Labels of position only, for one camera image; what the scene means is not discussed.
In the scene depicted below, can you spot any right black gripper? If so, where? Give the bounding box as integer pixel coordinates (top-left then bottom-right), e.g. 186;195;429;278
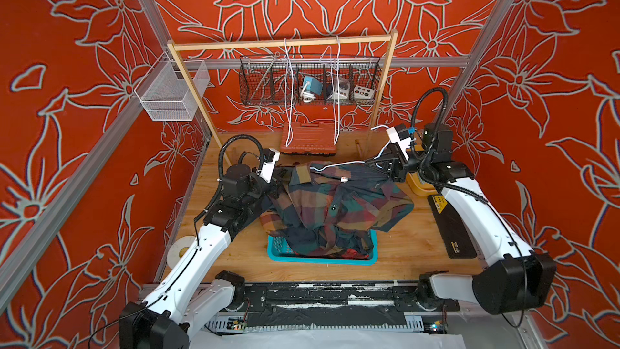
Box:
366;147;434;187

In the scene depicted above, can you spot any dark plaid shirt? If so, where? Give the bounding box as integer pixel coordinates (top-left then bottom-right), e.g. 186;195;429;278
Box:
259;163;414;259

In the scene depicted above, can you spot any white wire hanger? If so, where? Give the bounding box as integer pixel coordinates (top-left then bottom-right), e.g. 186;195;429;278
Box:
284;39;295;148

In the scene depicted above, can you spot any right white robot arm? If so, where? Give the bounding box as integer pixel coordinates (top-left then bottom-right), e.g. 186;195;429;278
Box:
365;121;557;315

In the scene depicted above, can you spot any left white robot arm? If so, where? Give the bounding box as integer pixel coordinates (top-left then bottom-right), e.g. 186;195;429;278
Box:
118;134;280;348

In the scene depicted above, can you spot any yellow plastic tray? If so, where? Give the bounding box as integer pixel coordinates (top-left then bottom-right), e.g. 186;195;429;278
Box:
405;172;438;197

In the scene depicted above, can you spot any teal plastic basket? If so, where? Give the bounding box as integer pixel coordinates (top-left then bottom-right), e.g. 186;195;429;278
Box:
267;230;379;267

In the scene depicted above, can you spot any red tool case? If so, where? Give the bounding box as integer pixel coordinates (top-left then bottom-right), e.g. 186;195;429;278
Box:
280;121;337;156

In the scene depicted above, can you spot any white button box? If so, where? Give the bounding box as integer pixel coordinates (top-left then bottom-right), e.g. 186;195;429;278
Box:
353;85;376;103

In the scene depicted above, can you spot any black box with label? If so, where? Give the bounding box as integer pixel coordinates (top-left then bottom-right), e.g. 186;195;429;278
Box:
427;195;477;259

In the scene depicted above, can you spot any white tape roll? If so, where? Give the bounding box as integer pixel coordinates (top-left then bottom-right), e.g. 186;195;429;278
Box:
166;236;196;269

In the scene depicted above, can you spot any wooden clothes rack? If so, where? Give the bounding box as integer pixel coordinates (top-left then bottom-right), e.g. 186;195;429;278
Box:
166;29;399;150

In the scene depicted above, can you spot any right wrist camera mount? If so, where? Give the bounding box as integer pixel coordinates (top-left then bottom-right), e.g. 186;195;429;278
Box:
386;124;416;161

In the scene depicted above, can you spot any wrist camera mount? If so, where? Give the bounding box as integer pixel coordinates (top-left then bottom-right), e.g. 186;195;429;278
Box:
386;124;416;161
258;148;281;184

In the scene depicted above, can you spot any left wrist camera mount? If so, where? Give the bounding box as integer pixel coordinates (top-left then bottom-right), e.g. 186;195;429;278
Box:
258;148;281;184

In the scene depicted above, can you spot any white switch box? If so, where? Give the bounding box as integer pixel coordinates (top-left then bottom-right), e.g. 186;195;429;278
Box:
326;78;350;102

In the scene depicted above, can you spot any teal box with cable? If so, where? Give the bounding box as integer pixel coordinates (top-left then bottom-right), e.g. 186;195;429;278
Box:
300;76;323;103

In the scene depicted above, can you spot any black wire basket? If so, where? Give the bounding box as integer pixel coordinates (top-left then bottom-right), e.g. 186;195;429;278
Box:
239;53;382;107

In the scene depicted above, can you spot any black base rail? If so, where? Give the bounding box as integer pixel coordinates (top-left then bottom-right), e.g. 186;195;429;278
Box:
229;281;461;332

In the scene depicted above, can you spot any white wire basket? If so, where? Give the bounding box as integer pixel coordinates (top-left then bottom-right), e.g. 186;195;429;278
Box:
134;61;203;122

